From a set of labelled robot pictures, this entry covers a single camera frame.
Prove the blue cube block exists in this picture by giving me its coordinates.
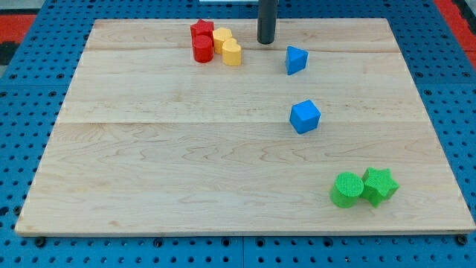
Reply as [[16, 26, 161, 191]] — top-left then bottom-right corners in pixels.
[[289, 100, 321, 134]]

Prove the green star block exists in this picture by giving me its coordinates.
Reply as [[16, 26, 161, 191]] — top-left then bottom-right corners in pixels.
[[361, 167, 399, 208]]

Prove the green cylinder block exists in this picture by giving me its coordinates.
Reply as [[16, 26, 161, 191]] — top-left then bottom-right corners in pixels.
[[330, 172, 364, 208]]

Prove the yellow hexagon block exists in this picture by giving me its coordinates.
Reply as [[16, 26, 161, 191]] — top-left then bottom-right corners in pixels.
[[213, 28, 233, 54]]

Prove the red star block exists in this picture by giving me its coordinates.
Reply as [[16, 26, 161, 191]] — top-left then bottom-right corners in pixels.
[[190, 19, 214, 39]]

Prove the light wooden board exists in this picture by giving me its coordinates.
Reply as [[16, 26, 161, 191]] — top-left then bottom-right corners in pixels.
[[15, 19, 475, 237]]

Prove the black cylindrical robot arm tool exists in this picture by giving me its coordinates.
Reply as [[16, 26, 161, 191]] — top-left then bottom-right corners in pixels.
[[257, 0, 278, 45]]

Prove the red cylinder block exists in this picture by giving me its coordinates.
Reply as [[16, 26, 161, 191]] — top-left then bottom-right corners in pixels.
[[192, 35, 214, 63]]

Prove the blue triangle block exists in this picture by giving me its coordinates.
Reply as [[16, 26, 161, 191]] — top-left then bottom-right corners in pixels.
[[285, 46, 309, 75]]

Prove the yellow heart block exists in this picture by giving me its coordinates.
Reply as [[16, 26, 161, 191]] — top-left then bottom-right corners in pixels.
[[222, 38, 242, 66]]

